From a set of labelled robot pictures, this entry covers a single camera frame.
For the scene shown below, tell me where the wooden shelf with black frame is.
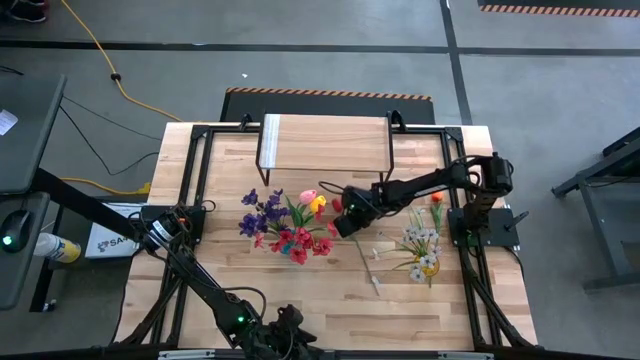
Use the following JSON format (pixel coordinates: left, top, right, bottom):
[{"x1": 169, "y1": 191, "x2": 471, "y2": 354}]
[{"x1": 254, "y1": 110, "x2": 396, "y2": 191}]

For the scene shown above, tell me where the white artificial flower bunch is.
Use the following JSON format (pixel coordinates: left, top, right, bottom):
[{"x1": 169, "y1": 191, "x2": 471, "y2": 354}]
[{"x1": 369, "y1": 205, "x2": 446, "y2": 287}]

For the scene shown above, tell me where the grey metal stand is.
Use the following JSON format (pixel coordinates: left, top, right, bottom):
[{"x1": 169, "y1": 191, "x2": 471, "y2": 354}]
[{"x1": 551, "y1": 127, "x2": 640, "y2": 294}]

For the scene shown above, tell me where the orange artificial tulip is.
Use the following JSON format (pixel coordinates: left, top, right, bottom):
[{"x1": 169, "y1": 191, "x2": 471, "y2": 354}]
[{"x1": 423, "y1": 190, "x2": 446, "y2": 289}]

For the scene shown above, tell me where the red artificial tulip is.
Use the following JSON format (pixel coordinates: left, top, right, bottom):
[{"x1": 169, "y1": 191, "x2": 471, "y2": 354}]
[{"x1": 330, "y1": 197, "x2": 382, "y2": 297}]

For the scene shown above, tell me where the black metal rig frame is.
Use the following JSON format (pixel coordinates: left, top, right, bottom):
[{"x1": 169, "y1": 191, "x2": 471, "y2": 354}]
[{"x1": 113, "y1": 110, "x2": 539, "y2": 360}]

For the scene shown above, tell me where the yellow extension cable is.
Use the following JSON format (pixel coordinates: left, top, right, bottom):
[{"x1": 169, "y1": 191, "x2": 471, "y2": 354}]
[{"x1": 59, "y1": 0, "x2": 184, "y2": 124}]

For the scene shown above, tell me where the pink artificial tulip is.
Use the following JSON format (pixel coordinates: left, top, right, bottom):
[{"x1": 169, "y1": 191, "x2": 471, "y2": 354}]
[{"x1": 283, "y1": 188, "x2": 319, "y2": 231}]

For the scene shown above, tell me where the white box with logo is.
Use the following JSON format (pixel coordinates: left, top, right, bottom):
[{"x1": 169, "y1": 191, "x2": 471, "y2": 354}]
[{"x1": 84, "y1": 202, "x2": 146, "y2": 260}]

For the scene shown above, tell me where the yellow cord with plug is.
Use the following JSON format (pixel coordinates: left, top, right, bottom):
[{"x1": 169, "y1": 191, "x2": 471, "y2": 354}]
[{"x1": 59, "y1": 176, "x2": 152, "y2": 197}]

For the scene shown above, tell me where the grey desk top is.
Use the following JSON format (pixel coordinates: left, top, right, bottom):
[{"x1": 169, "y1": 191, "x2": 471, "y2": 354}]
[{"x1": 0, "y1": 74, "x2": 68, "y2": 196}]

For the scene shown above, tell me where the black computer mouse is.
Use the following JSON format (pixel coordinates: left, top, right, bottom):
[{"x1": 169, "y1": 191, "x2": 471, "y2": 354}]
[{"x1": 0, "y1": 209, "x2": 32, "y2": 254}]

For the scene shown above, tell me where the purple artificial flower bunch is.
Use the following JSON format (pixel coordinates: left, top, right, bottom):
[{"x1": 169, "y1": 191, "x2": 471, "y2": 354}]
[{"x1": 238, "y1": 187, "x2": 292, "y2": 239}]

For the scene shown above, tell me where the red artificial flower bunch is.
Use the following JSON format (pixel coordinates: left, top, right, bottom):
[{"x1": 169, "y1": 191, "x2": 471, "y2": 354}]
[{"x1": 252, "y1": 202, "x2": 340, "y2": 267}]

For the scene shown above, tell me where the black hazard-striped floor mat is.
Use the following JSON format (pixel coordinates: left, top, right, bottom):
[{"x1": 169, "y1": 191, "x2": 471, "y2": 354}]
[
  {"x1": 477, "y1": 0, "x2": 640, "y2": 19},
  {"x1": 219, "y1": 87, "x2": 436, "y2": 125}
]

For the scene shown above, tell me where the yellow artificial tulip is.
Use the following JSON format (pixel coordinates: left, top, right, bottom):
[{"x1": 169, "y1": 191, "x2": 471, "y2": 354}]
[{"x1": 299, "y1": 194, "x2": 328, "y2": 231}]

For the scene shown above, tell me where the white paper note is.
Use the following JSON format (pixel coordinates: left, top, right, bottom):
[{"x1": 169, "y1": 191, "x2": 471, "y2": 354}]
[{"x1": 0, "y1": 108, "x2": 19, "y2": 137}]

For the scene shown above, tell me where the silver aluminium bar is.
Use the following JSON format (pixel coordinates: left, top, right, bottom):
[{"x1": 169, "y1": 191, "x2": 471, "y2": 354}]
[
  {"x1": 158, "y1": 349, "x2": 216, "y2": 360},
  {"x1": 438, "y1": 351, "x2": 495, "y2": 360}
]

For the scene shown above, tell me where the white and yellow bottle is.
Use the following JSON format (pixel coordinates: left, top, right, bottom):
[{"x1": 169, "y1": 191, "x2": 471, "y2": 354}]
[{"x1": 33, "y1": 232, "x2": 82, "y2": 265}]

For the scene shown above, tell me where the grey desk tray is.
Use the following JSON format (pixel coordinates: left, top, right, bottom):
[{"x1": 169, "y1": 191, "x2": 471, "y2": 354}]
[{"x1": 0, "y1": 192, "x2": 51, "y2": 311}]

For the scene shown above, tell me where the black desk support beam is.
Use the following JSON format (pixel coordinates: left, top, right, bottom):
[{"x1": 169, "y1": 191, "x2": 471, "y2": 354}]
[{"x1": 32, "y1": 167, "x2": 146, "y2": 244}]

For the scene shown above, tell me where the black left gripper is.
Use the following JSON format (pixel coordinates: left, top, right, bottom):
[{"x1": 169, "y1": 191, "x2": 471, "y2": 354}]
[{"x1": 244, "y1": 303, "x2": 322, "y2": 360}]

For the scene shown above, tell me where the amber glass vase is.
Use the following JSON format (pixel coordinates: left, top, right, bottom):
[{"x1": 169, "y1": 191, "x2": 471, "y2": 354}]
[{"x1": 413, "y1": 254, "x2": 442, "y2": 279}]

